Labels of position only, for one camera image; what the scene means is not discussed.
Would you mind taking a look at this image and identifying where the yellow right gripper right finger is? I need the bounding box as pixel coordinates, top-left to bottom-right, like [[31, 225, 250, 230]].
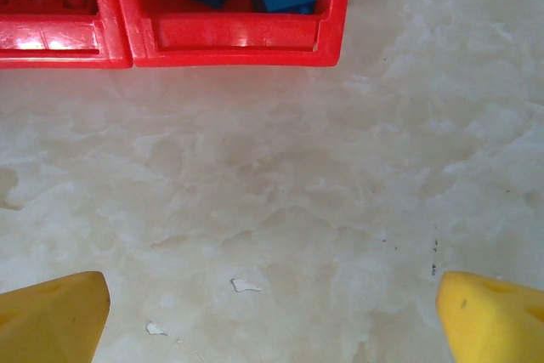
[[436, 270, 544, 363]]

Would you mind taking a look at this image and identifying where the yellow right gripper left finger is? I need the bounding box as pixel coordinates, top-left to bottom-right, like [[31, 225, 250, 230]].
[[0, 270, 111, 363]]

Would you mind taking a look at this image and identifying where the red bin holding blue legos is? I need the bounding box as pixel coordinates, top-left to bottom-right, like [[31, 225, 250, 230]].
[[108, 0, 355, 69]]

